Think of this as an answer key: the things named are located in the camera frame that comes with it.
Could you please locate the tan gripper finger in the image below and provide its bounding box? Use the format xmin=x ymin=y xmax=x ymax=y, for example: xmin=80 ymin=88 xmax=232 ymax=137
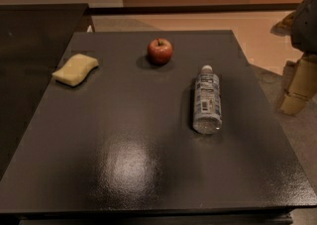
xmin=276 ymin=53 xmax=317 ymax=115
xmin=270 ymin=12 xmax=295 ymax=37

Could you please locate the clear plastic water bottle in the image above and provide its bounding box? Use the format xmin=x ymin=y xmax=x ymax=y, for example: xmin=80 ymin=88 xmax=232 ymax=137
xmin=193 ymin=65 xmax=222 ymax=135

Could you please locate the red apple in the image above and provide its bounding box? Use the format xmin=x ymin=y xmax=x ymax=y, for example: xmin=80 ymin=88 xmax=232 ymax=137
xmin=148 ymin=38 xmax=173 ymax=65

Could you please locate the yellow sponge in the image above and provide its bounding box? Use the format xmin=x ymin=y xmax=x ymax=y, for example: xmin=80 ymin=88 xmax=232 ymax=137
xmin=53 ymin=54 xmax=99 ymax=86

